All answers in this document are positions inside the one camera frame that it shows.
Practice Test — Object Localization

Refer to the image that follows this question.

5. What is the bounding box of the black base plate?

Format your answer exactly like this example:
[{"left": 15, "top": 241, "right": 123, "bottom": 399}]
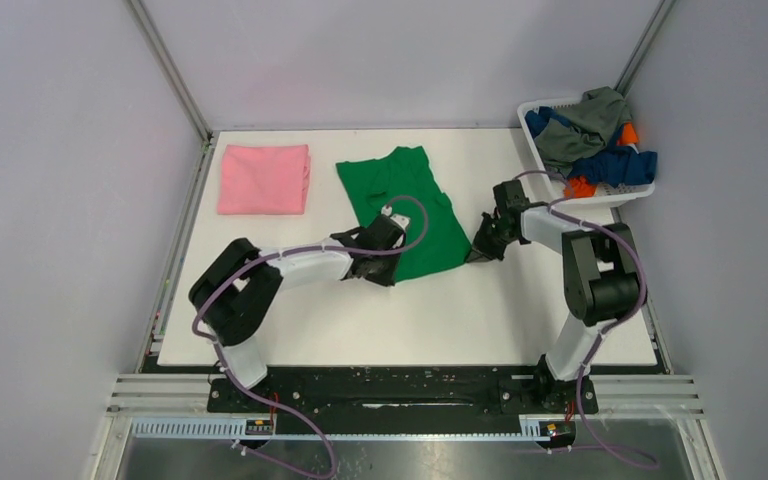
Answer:
[{"left": 206, "top": 362, "right": 601, "bottom": 439}]

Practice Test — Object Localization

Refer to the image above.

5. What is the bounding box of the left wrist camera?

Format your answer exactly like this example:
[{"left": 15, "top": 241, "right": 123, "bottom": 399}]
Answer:
[{"left": 380, "top": 205, "right": 411, "bottom": 232}]

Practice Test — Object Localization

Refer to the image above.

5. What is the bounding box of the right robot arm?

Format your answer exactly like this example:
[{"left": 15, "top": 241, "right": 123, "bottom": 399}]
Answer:
[{"left": 465, "top": 179, "right": 647, "bottom": 414}]

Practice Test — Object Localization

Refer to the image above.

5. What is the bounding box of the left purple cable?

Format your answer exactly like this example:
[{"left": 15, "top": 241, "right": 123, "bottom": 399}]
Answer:
[{"left": 190, "top": 195, "right": 430, "bottom": 480}]

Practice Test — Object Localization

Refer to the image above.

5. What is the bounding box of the orange t shirt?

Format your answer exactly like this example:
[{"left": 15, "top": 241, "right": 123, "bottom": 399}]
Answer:
[{"left": 564, "top": 122, "right": 639, "bottom": 198}]

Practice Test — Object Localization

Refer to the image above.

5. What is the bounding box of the white plastic basket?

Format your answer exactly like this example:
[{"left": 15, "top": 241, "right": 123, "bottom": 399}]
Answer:
[{"left": 516, "top": 96, "right": 655, "bottom": 208}]

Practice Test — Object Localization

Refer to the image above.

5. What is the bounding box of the blue t shirt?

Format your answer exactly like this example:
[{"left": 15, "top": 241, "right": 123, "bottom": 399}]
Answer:
[{"left": 524, "top": 105, "right": 659, "bottom": 188}]

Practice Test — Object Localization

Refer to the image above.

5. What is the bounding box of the green t shirt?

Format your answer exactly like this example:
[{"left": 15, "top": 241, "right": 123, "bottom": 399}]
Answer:
[{"left": 336, "top": 146, "right": 471, "bottom": 283}]

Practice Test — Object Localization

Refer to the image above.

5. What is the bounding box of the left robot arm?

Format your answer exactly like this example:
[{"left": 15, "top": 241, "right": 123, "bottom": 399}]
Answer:
[{"left": 188, "top": 209, "right": 410, "bottom": 411}]

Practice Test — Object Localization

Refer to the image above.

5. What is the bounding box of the folded pink t shirt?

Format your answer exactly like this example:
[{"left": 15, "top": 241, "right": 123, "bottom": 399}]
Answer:
[{"left": 217, "top": 145, "right": 311, "bottom": 215}]

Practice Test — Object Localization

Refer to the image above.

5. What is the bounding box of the white slotted cable duct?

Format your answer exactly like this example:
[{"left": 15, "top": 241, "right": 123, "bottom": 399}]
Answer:
[{"left": 131, "top": 414, "right": 576, "bottom": 442}]

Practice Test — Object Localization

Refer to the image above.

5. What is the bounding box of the grey t shirt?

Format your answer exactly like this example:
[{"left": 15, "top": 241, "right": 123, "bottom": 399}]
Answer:
[{"left": 525, "top": 86, "right": 632, "bottom": 175}]

